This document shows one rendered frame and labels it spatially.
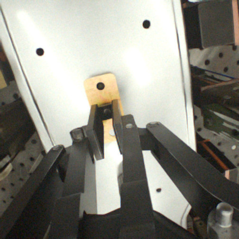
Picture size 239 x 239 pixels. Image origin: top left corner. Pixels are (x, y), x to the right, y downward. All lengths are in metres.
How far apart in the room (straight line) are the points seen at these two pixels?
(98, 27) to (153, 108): 0.12
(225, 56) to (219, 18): 0.36
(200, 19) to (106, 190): 0.29
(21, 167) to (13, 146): 0.46
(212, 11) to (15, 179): 0.75
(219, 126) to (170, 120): 0.07
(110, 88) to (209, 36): 0.16
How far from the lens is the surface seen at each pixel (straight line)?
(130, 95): 0.24
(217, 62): 0.63
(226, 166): 0.39
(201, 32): 0.28
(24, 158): 0.70
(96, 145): 0.15
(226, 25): 0.30
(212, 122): 0.28
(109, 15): 0.23
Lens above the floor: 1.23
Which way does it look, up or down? 67 degrees down
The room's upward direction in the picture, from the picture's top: 169 degrees clockwise
